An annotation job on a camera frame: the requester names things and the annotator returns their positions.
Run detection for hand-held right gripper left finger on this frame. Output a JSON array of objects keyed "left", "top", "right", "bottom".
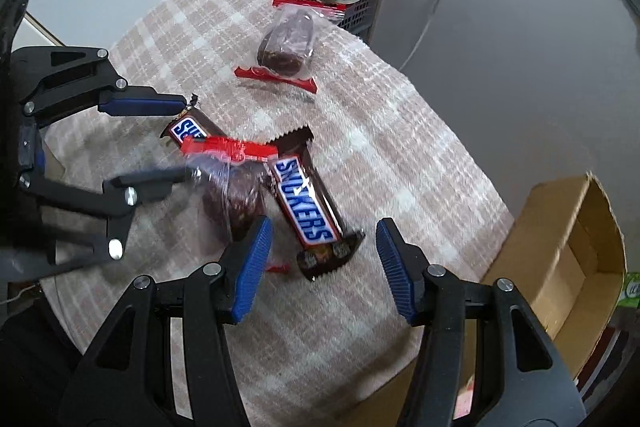
[{"left": 60, "top": 214, "right": 275, "bottom": 427}]

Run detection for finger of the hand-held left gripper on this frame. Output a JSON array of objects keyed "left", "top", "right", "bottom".
[
  {"left": 11, "top": 47, "right": 188, "bottom": 128},
  {"left": 19, "top": 166, "right": 192, "bottom": 279}
]

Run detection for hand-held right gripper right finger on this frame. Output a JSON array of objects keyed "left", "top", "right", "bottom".
[{"left": 375, "top": 217, "right": 588, "bottom": 427}]

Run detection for brown chocolate bar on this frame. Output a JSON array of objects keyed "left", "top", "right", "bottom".
[
  {"left": 262, "top": 125, "right": 367, "bottom": 283},
  {"left": 160, "top": 94, "right": 236, "bottom": 152}
]

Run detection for clear brownie packet red ends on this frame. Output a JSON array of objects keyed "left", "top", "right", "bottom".
[
  {"left": 180, "top": 136, "right": 292, "bottom": 274},
  {"left": 235, "top": 0, "right": 347, "bottom": 94}
]

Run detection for cardboard box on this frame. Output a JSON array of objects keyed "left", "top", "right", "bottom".
[{"left": 367, "top": 172, "right": 628, "bottom": 427}]

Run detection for pink plaid blanket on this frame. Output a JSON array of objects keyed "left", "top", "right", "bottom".
[{"left": 37, "top": 0, "right": 516, "bottom": 427}]

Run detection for pink white snack packet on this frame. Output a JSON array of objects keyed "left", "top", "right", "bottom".
[{"left": 452, "top": 374, "right": 478, "bottom": 427}]

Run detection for small green box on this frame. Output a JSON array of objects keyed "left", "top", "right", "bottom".
[{"left": 612, "top": 271, "right": 640, "bottom": 310}]

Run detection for grey plastic basket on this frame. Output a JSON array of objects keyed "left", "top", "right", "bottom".
[{"left": 330, "top": 0, "right": 386, "bottom": 32}]

